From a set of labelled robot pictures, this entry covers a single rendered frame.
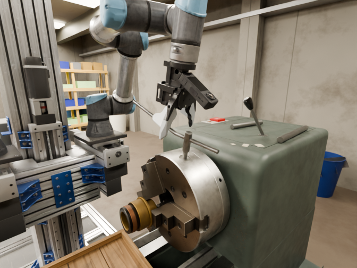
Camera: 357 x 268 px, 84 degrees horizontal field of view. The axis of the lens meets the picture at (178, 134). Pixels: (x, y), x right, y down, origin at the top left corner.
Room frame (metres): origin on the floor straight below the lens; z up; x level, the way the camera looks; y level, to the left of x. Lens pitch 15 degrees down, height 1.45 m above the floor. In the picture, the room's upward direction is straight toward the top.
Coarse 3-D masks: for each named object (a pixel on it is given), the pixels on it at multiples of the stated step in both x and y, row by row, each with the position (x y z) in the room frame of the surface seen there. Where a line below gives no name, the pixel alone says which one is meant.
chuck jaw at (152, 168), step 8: (152, 160) 0.63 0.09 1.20; (144, 168) 0.59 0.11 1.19; (152, 168) 0.59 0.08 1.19; (144, 176) 0.59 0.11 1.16; (152, 176) 0.57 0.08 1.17; (160, 176) 0.59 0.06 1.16; (144, 184) 0.55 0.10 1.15; (152, 184) 0.56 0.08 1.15; (160, 184) 0.57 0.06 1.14; (144, 192) 0.53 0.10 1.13; (152, 192) 0.54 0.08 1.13; (160, 192) 0.56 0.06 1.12
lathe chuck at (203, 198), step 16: (160, 160) 0.59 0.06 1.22; (176, 160) 0.55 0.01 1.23; (192, 160) 0.56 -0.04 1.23; (176, 176) 0.53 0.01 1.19; (192, 176) 0.50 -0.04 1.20; (208, 176) 0.53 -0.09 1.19; (176, 192) 0.53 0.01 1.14; (192, 192) 0.47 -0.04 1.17; (208, 192) 0.49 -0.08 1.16; (192, 208) 0.47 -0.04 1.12; (208, 208) 0.47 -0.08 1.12; (208, 224) 0.47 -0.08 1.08; (176, 240) 0.53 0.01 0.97; (192, 240) 0.47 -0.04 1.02
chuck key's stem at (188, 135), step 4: (188, 132) 0.55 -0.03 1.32; (184, 136) 0.55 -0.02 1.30; (188, 136) 0.54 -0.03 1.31; (184, 140) 0.55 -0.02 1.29; (188, 140) 0.55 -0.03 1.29; (184, 144) 0.55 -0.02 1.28; (188, 144) 0.55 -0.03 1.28; (184, 148) 0.55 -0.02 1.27; (188, 148) 0.55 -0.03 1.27; (184, 152) 0.55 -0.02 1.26; (188, 152) 0.56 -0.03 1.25; (184, 156) 0.56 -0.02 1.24
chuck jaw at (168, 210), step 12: (168, 204) 0.52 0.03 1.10; (156, 216) 0.47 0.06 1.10; (168, 216) 0.47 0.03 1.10; (180, 216) 0.47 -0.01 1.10; (192, 216) 0.46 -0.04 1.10; (204, 216) 0.46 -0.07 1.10; (168, 228) 0.46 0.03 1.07; (180, 228) 0.45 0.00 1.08; (192, 228) 0.45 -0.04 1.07; (204, 228) 0.46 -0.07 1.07
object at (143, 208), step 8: (136, 200) 0.51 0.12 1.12; (144, 200) 0.51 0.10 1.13; (152, 200) 0.53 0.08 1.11; (120, 208) 0.50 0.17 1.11; (128, 208) 0.48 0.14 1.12; (136, 208) 0.48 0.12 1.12; (144, 208) 0.49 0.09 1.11; (152, 208) 0.51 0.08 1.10; (120, 216) 0.50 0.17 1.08; (128, 216) 0.46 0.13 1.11; (136, 216) 0.47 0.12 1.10; (144, 216) 0.47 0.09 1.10; (128, 224) 0.49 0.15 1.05; (136, 224) 0.46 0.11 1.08; (144, 224) 0.47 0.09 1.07; (128, 232) 0.46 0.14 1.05
